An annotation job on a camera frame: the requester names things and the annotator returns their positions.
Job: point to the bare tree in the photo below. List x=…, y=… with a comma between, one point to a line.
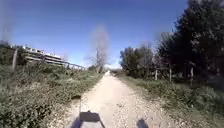
x=97, y=60

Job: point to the clump of dark trees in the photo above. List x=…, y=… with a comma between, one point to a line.
x=136, y=61

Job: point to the pale gravel path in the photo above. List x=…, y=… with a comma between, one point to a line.
x=110, y=96

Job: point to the railing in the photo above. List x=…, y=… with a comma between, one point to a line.
x=75, y=65

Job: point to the robot's own part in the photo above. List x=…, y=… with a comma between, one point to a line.
x=142, y=124
x=76, y=124

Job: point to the building with long balconies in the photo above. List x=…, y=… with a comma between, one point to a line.
x=43, y=57

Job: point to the weedy verge with shrubs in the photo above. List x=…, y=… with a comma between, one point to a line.
x=180, y=96

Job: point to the grassy verge with low bushes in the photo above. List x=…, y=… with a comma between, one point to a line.
x=30, y=100

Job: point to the large dark tree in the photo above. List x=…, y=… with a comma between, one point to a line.
x=200, y=40

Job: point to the green hedge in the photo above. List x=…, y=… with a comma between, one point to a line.
x=6, y=55

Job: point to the wooden post fence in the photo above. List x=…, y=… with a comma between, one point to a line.
x=155, y=74

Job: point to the wooden post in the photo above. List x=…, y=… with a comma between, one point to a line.
x=14, y=60

